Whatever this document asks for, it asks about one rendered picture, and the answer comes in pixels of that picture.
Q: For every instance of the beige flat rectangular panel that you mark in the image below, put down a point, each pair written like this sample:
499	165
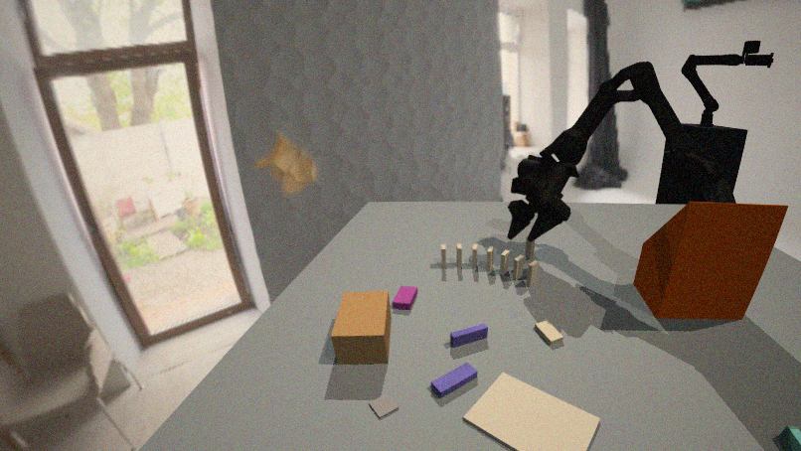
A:
527	419

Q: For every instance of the magenta rectangular block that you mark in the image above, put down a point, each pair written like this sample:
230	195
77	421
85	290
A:
405	297

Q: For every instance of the purple rectangular block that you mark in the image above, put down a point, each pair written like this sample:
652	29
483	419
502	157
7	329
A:
453	380
469	335

